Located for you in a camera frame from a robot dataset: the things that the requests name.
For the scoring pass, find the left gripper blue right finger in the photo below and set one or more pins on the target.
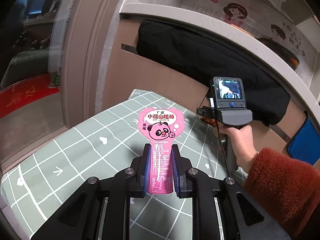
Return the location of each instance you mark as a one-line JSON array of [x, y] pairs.
[[178, 173]]

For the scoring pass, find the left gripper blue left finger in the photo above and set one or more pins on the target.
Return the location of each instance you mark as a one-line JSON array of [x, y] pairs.
[[144, 169]]

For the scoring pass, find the pink panda snack wrapper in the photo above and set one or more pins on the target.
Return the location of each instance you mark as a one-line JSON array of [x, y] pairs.
[[161, 127]]

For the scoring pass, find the red fuzzy sleeve forearm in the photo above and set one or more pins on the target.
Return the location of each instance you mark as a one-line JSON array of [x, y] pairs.
[[288, 189]]

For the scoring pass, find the person's right hand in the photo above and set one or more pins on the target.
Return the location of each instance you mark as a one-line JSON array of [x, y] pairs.
[[242, 144]]

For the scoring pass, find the white stone countertop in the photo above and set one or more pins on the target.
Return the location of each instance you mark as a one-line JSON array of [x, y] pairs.
[[233, 36]]

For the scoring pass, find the black hanging cloth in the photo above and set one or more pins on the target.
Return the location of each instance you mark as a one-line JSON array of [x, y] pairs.
[[203, 57]]

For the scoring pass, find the blue hanging towel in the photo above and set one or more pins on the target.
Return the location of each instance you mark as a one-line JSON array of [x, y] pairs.
[[304, 145]]

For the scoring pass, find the green checked tablecloth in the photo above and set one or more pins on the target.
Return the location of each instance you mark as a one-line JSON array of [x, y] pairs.
[[100, 146]]

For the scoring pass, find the red floor mat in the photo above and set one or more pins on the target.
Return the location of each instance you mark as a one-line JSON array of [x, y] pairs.
[[25, 92]]

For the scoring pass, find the glass sliding door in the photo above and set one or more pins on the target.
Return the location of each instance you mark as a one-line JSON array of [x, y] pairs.
[[26, 30]]

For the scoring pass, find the camera box with screen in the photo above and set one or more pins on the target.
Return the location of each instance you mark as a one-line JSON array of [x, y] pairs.
[[227, 93]]

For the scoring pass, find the black wok with orange handle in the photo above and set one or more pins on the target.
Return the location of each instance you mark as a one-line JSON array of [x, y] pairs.
[[281, 51]]

